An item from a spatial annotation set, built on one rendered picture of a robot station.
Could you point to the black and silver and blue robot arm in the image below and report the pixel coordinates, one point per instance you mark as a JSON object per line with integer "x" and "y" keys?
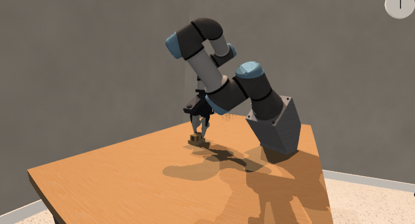
{"x": 222, "y": 94}

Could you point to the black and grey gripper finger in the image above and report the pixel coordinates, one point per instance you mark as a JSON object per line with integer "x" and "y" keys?
{"x": 205, "y": 123}
{"x": 195, "y": 122}

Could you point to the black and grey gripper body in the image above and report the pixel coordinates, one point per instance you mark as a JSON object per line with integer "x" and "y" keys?
{"x": 204, "y": 107}

